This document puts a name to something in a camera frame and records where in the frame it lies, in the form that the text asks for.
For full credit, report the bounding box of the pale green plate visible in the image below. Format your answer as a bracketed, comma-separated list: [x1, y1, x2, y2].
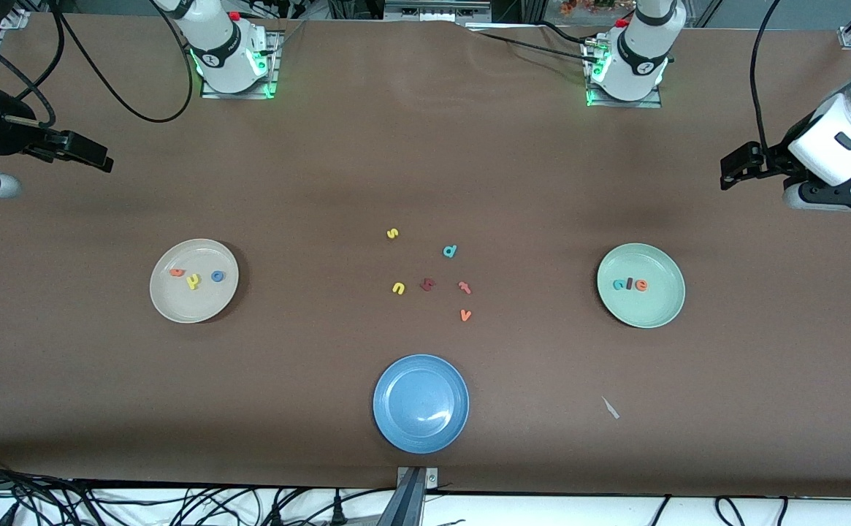
[597, 243, 686, 329]

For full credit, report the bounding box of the beige brown plate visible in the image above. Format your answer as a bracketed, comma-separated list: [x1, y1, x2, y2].
[150, 239, 240, 324]

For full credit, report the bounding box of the orange decoration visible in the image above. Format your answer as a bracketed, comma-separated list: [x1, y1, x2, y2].
[560, 0, 616, 17]

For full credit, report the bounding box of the brown table cover sheet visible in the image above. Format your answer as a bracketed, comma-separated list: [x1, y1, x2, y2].
[0, 13, 851, 499]

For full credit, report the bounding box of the grey equipment box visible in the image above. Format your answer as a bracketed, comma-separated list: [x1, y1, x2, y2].
[385, 0, 492, 23]

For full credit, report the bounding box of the blue plate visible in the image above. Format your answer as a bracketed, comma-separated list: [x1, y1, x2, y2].
[373, 354, 470, 454]

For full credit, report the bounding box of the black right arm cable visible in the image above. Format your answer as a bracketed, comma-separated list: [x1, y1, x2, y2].
[0, 0, 194, 129]

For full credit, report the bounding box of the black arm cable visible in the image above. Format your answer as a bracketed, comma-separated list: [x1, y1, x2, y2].
[751, 0, 787, 147]
[0, 0, 194, 129]

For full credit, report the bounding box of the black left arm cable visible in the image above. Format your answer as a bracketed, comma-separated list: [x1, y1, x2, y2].
[751, 0, 787, 147]

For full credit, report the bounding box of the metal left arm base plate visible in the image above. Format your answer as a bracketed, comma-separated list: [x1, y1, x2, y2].
[586, 40, 663, 109]

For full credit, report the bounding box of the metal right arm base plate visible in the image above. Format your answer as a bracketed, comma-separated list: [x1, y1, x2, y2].
[201, 33, 280, 99]

